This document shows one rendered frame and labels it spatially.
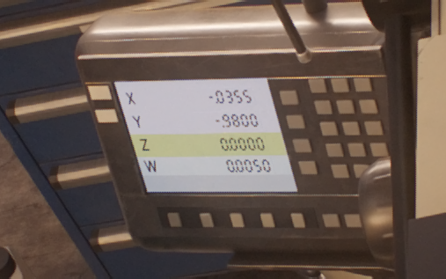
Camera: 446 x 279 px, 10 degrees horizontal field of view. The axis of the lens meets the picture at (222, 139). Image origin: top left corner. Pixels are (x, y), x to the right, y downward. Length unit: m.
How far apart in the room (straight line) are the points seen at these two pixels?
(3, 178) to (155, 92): 1.97
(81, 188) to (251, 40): 1.36
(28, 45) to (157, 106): 1.08
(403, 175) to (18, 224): 2.83
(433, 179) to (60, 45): 2.18
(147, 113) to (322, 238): 0.19
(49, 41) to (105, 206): 0.33
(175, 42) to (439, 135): 1.06
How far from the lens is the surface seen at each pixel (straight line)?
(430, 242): 1.17
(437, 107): 1.24
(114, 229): 3.62
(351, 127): 2.22
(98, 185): 3.56
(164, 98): 2.29
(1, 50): 3.39
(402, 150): 1.37
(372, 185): 1.45
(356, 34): 2.19
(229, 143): 2.29
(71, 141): 3.50
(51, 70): 3.40
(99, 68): 2.31
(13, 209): 4.20
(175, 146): 2.32
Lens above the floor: 2.74
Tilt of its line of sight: 42 degrees down
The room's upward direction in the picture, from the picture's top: 30 degrees counter-clockwise
